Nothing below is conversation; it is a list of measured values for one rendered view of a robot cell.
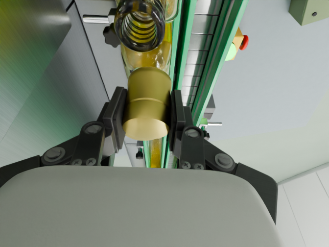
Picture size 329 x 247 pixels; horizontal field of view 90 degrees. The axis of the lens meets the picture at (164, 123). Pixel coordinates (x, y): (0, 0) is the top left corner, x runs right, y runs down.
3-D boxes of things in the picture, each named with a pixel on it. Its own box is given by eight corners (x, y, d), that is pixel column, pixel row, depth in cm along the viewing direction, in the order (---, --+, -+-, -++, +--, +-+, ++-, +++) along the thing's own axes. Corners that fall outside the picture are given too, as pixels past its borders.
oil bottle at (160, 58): (135, -36, 26) (114, 57, 16) (170, -34, 26) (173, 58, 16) (139, 4, 31) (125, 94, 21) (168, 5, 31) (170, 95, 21)
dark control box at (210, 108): (193, 91, 68) (195, 107, 64) (212, 92, 69) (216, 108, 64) (190, 104, 75) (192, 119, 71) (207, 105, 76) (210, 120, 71)
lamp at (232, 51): (220, 40, 43) (223, 47, 41) (237, 41, 43) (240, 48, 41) (215, 56, 46) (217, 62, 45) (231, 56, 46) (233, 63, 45)
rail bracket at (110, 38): (92, -15, 29) (66, 22, 22) (131, -13, 29) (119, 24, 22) (98, 10, 32) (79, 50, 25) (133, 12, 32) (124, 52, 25)
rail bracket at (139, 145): (128, 124, 66) (123, 156, 59) (145, 125, 67) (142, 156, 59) (129, 130, 70) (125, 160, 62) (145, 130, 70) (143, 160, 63)
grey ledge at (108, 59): (86, -21, 35) (70, 2, 29) (128, -18, 36) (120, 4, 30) (134, 154, 115) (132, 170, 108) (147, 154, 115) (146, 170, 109)
